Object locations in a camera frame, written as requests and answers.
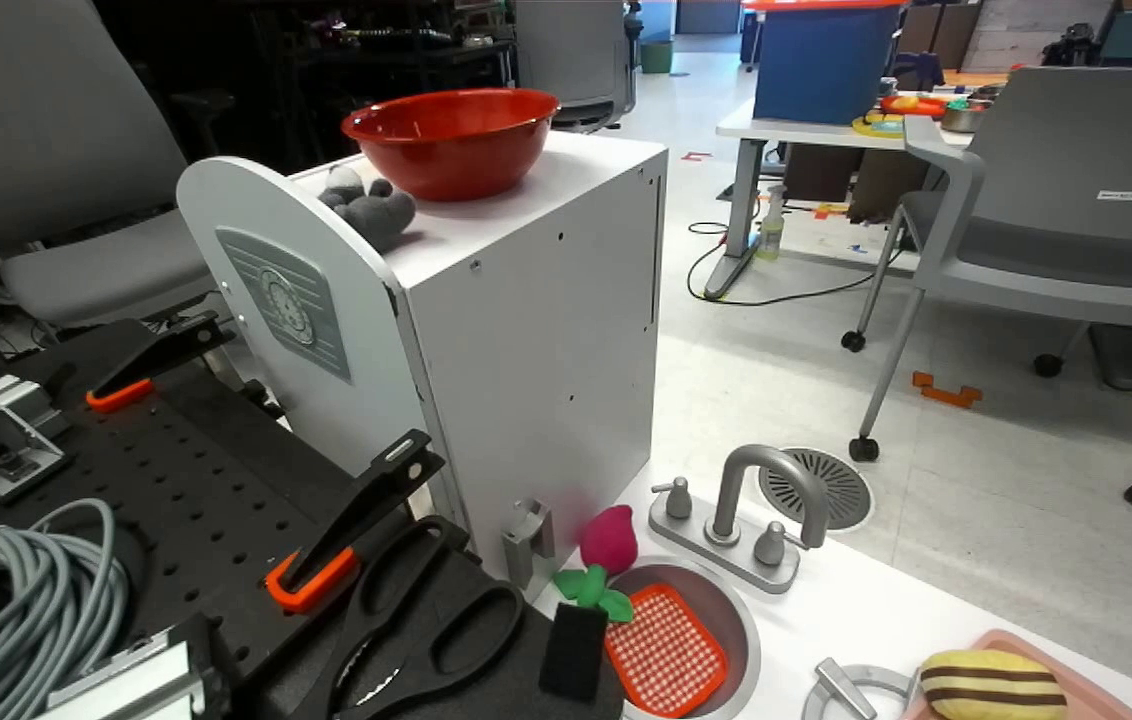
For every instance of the grey toy sink basin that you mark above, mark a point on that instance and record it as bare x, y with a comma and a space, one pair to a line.
695, 576

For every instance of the grey plush toy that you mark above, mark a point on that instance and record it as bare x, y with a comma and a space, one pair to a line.
371, 212

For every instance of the grey toy stove burner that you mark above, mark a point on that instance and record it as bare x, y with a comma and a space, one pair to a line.
845, 687

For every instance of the silver aluminium extrusion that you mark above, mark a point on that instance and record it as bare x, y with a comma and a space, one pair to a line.
124, 683

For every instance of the small clear bottle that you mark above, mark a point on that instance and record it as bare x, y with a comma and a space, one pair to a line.
770, 224

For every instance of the black scissors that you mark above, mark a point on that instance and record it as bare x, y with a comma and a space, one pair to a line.
445, 643

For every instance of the large grey padded chair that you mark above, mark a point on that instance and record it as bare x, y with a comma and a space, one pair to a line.
68, 133

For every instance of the black pegboard table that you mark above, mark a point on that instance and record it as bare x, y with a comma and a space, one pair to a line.
191, 495

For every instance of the yellow desk item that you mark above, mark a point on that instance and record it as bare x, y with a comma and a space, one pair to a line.
879, 125

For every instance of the grey toy faucet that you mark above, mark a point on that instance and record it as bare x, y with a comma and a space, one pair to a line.
725, 514

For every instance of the white toy kitchen counter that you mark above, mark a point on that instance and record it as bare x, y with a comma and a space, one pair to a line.
858, 602

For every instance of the grey chair with casters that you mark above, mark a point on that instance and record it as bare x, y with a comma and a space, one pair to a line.
1070, 201

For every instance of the yellow plushy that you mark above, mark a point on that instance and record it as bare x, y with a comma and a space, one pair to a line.
991, 687

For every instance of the white toy kitchen cabinet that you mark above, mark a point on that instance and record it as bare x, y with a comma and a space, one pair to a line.
539, 333

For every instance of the small black block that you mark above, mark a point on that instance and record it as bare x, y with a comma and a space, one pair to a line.
575, 654

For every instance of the pink cutting board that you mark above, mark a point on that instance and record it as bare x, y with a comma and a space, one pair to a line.
1091, 697

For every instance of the red bowl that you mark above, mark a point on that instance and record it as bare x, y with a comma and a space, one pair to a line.
449, 165

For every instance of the grey office chair backrest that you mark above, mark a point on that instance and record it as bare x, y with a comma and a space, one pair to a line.
575, 52

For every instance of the orange desk item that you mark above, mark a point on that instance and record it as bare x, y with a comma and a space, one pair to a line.
909, 105

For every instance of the small orange floor tape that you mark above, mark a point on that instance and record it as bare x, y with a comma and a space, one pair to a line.
946, 388

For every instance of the white desk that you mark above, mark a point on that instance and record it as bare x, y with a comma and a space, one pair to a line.
776, 122

